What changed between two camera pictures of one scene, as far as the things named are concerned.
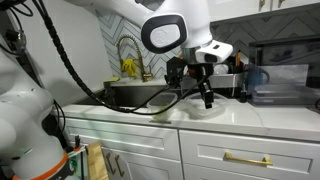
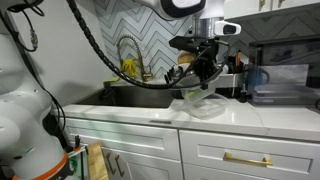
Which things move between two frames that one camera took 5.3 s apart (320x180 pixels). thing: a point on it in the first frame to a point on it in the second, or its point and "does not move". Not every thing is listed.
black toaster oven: x=284 y=72 does not move
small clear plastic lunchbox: x=160 y=102 to x=197 y=93
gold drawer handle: x=265 y=162 does not move
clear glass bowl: x=193 y=105 does not move
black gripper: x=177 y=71 to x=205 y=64
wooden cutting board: x=97 y=165 does not move
